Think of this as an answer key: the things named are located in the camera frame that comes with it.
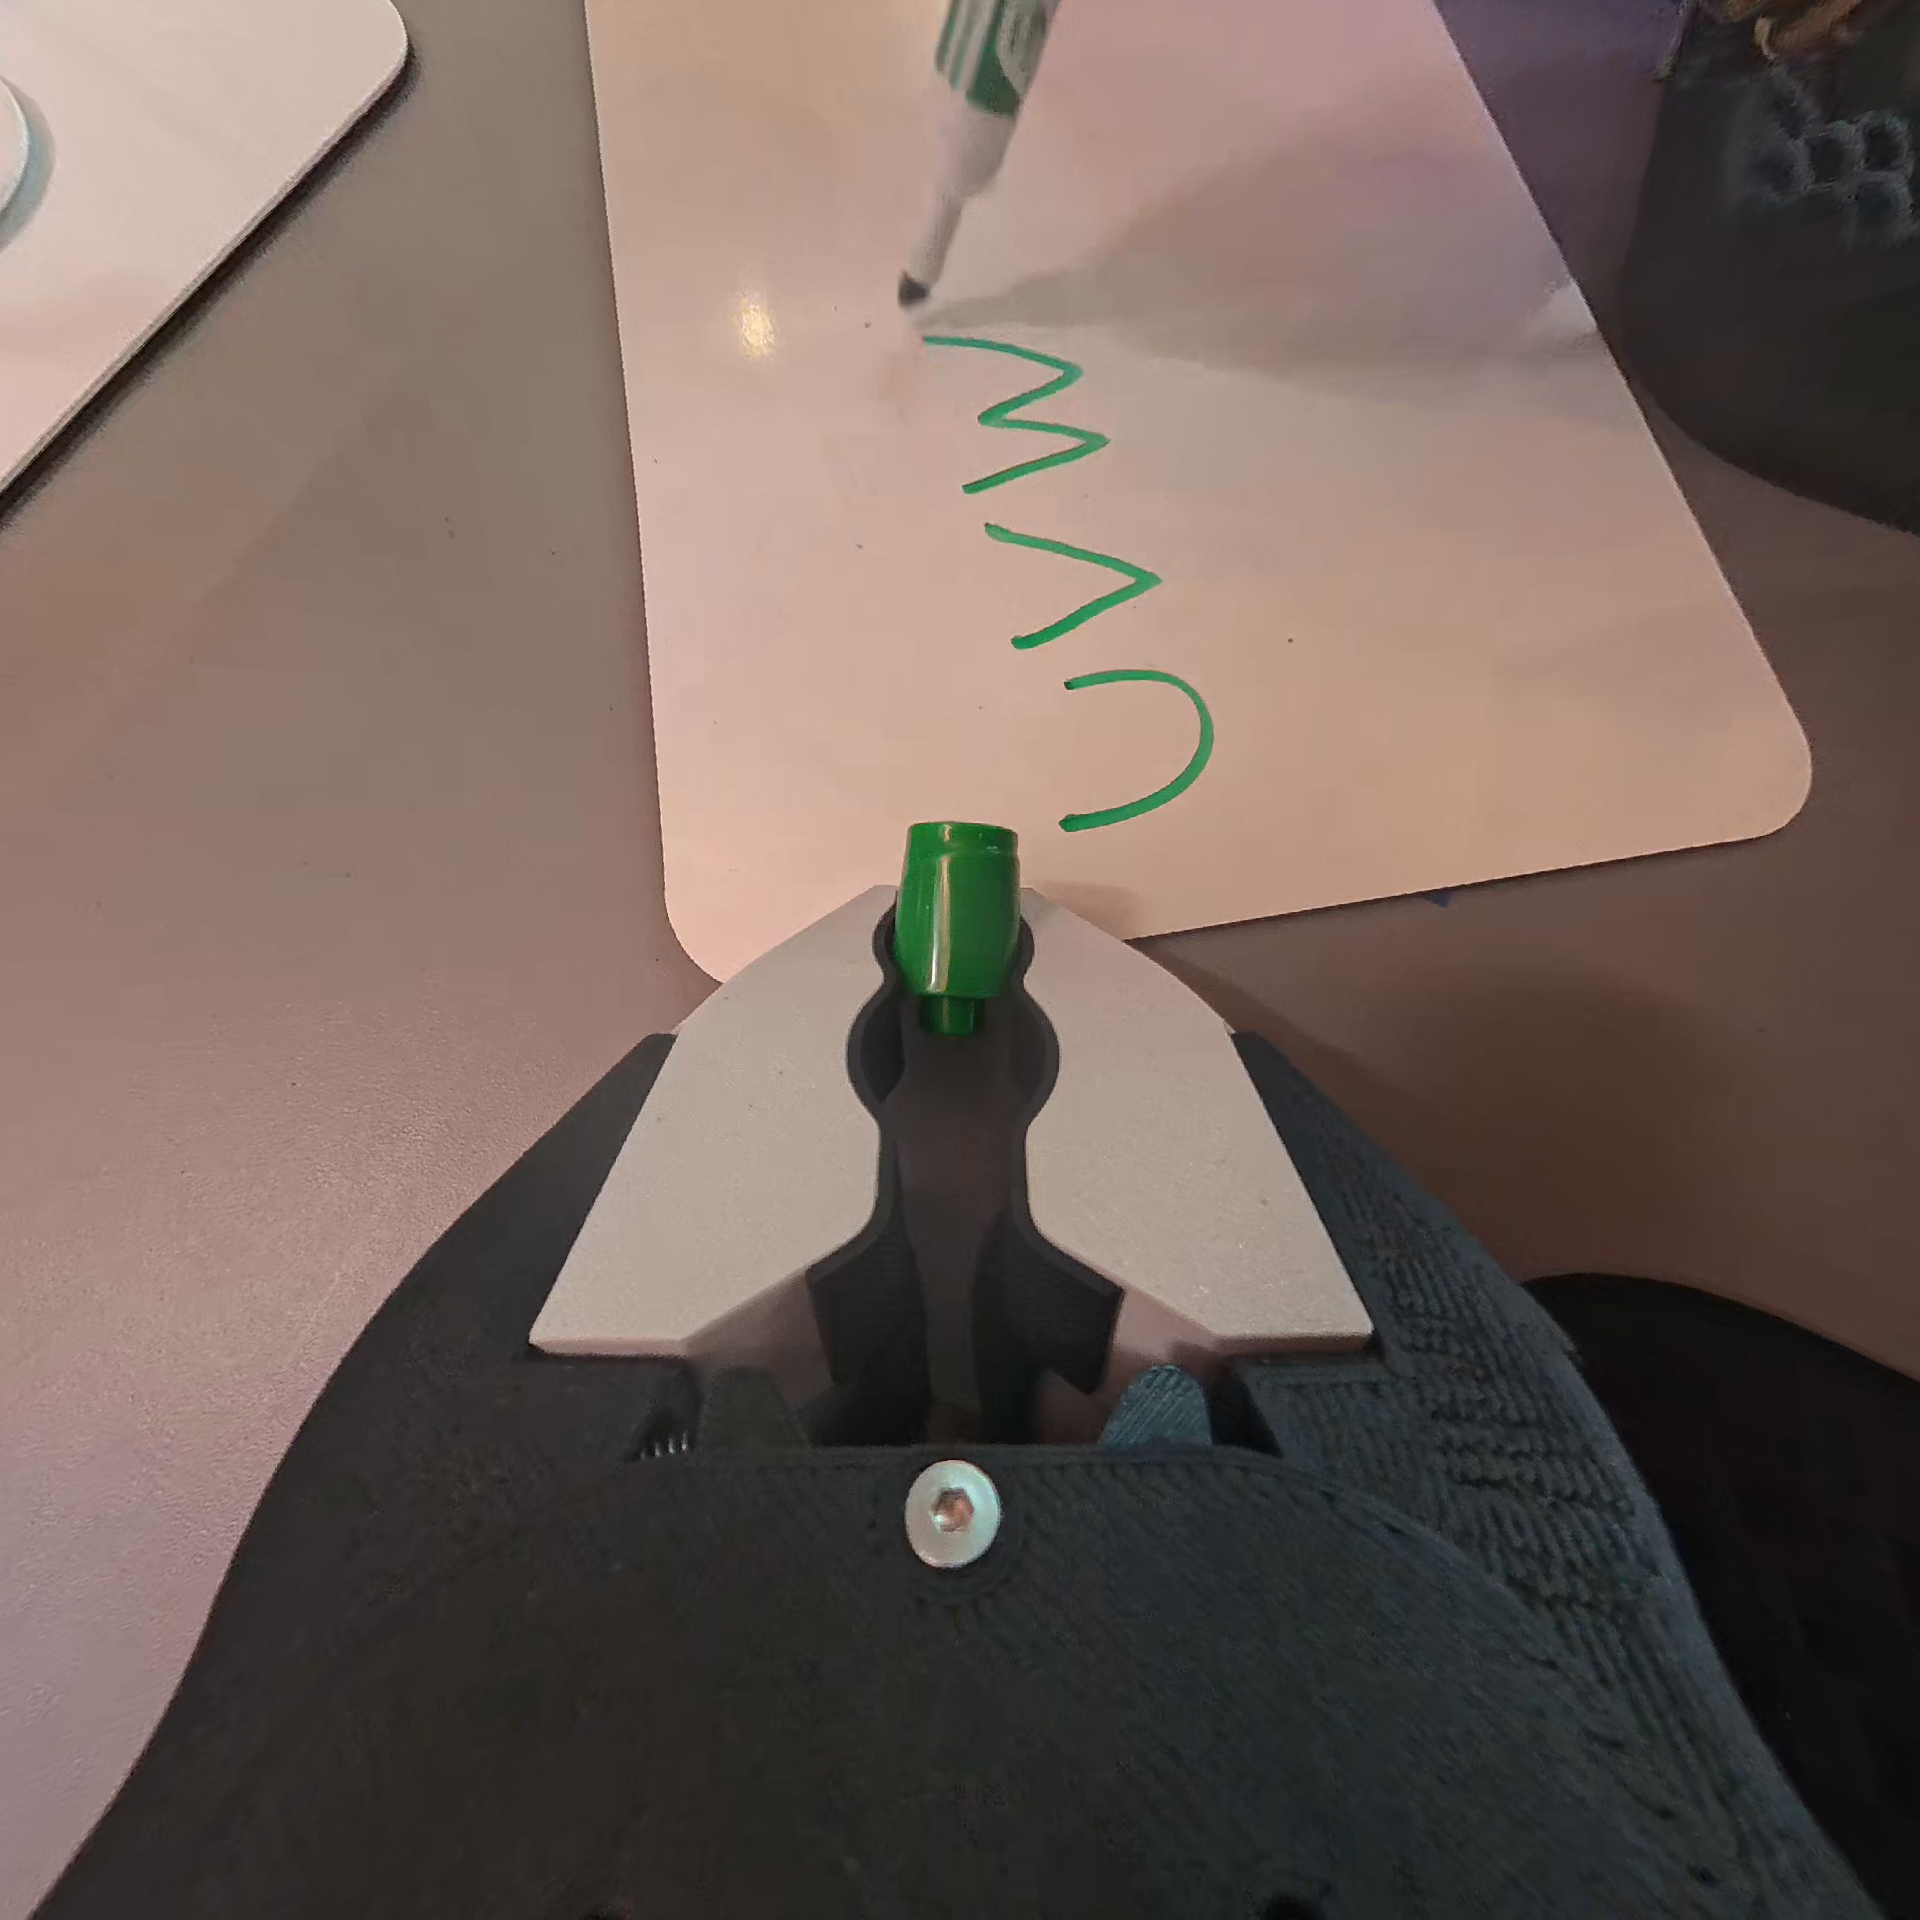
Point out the green marker cap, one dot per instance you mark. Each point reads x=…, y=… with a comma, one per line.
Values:
x=960, y=902

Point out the white whiteboard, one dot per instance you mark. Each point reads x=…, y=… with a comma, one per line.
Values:
x=1352, y=572

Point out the black knobbly rounded object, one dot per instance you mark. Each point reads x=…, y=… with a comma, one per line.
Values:
x=1786, y=333

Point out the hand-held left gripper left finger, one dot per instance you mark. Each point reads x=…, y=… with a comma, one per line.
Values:
x=722, y=1172

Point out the green whiteboard marker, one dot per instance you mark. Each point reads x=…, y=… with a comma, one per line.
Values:
x=987, y=61

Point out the white table sign stand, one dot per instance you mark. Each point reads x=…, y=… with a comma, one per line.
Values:
x=151, y=181

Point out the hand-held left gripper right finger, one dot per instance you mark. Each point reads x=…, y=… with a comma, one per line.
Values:
x=1187, y=1172

